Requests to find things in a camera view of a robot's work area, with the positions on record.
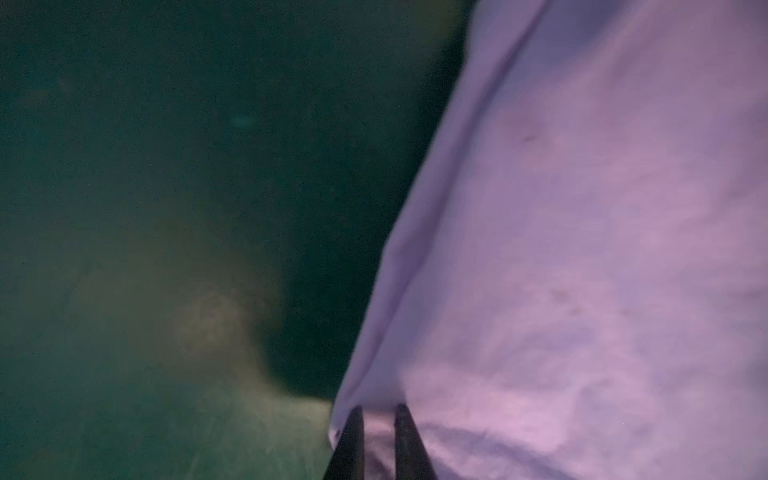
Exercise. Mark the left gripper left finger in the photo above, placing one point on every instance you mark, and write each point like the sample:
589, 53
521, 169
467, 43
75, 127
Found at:
348, 459

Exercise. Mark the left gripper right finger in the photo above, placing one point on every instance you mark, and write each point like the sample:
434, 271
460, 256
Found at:
412, 461

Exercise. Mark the purple t shirt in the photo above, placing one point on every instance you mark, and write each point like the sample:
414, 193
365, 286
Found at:
576, 286

